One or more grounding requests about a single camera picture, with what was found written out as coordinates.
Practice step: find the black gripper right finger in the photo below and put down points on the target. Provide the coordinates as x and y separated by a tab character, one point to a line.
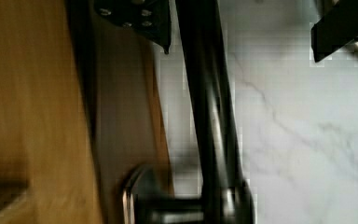
337	28

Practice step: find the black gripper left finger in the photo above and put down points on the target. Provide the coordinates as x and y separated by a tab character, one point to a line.
149	18

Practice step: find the wooden drawer cabinet box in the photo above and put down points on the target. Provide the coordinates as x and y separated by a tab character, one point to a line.
46	168

